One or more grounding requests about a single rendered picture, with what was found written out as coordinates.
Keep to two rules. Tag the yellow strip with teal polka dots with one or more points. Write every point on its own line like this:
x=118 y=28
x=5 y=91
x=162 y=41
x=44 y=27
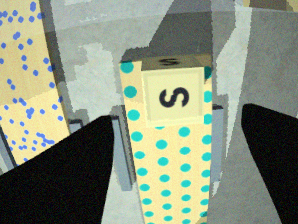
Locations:
x=172 y=163

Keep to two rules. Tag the yellow strip with blue dots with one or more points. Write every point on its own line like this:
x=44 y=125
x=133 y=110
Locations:
x=32 y=111

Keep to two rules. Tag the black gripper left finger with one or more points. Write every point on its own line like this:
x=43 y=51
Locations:
x=64 y=185

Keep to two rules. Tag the pale yellow cube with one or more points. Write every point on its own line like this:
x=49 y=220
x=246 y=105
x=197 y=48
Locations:
x=174 y=90

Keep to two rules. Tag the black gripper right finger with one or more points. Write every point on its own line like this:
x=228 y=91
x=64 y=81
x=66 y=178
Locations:
x=272 y=138

